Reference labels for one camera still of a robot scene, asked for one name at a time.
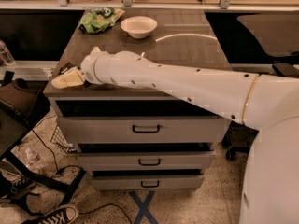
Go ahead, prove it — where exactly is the green chip bag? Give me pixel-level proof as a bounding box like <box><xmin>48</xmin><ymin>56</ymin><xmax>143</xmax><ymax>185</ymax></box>
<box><xmin>78</xmin><ymin>7</ymin><xmax>125</xmax><ymax>34</ymax></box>

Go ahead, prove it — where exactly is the black side table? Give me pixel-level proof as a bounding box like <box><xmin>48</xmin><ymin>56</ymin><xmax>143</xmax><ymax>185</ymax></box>
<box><xmin>0</xmin><ymin>70</ymin><xmax>86</xmax><ymax>207</ymax></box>

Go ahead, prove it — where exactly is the top grey drawer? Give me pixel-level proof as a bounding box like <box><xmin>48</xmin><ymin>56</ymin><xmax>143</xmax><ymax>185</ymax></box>
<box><xmin>58</xmin><ymin>116</ymin><xmax>230</xmax><ymax>144</ymax></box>

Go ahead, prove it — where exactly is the white paper bowl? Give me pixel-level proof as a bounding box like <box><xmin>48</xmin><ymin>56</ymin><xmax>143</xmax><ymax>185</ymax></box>
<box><xmin>121</xmin><ymin>16</ymin><xmax>157</xmax><ymax>39</ymax></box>

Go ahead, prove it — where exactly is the middle grey drawer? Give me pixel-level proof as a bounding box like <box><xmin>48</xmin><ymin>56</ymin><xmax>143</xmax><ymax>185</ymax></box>
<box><xmin>78</xmin><ymin>151</ymin><xmax>215</xmax><ymax>171</ymax></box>

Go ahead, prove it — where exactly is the brown bag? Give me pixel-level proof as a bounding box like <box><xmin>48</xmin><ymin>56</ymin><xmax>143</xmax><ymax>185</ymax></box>
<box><xmin>0</xmin><ymin>78</ymin><xmax>50</xmax><ymax>127</ymax></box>

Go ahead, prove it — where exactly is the wire mesh basket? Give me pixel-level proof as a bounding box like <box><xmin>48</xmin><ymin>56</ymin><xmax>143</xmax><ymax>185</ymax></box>
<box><xmin>50</xmin><ymin>126</ymin><xmax>77</xmax><ymax>153</ymax></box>

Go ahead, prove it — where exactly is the blue tape cross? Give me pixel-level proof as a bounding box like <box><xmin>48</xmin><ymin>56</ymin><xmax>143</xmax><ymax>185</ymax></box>
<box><xmin>130</xmin><ymin>191</ymin><xmax>159</xmax><ymax>224</ymax></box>

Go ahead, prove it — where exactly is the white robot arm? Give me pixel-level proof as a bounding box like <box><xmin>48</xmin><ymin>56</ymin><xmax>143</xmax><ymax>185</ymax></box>
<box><xmin>52</xmin><ymin>49</ymin><xmax>299</xmax><ymax>224</ymax></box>

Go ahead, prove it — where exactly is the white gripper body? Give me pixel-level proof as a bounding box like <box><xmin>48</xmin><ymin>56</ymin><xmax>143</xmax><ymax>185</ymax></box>
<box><xmin>80</xmin><ymin>52</ymin><xmax>101</xmax><ymax>84</ymax></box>

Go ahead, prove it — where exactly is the black white sneaker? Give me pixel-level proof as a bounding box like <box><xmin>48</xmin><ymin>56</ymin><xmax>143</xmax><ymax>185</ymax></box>
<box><xmin>22</xmin><ymin>204</ymin><xmax>78</xmax><ymax>224</ymax></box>

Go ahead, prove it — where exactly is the grey drawer cabinet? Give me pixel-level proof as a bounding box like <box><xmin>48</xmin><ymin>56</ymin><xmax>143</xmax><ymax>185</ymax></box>
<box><xmin>45</xmin><ymin>9</ymin><xmax>230</xmax><ymax>190</ymax></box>

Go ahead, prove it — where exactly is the clear plastic bottle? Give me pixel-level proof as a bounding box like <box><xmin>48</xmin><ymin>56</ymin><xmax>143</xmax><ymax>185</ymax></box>
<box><xmin>0</xmin><ymin>40</ymin><xmax>16</xmax><ymax>65</ymax></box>

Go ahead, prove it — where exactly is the black rxbar chocolate wrapper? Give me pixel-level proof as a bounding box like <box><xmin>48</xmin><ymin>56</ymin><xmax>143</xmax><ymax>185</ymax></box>
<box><xmin>58</xmin><ymin>63</ymin><xmax>74</xmax><ymax>75</ymax></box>

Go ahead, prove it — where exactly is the bottom grey drawer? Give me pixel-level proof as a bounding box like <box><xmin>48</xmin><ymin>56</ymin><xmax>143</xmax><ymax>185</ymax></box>
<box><xmin>91</xmin><ymin>175</ymin><xmax>204</xmax><ymax>190</ymax></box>

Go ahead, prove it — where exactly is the grey drawer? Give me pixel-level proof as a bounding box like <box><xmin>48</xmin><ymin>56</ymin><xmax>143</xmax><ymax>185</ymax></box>
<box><xmin>78</xmin><ymin>151</ymin><xmax>215</xmax><ymax>171</ymax></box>
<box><xmin>58</xmin><ymin>116</ymin><xmax>230</xmax><ymax>144</ymax></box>
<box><xmin>91</xmin><ymin>175</ymin><xmax>204</xmax><ymax>190</ymax></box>

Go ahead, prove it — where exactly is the black floor cable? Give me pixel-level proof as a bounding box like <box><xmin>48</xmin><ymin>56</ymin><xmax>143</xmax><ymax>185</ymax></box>
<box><xmin>30</xmin><ymin>128</ymin><xmax>133</xmax><ymax>224</ymax></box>

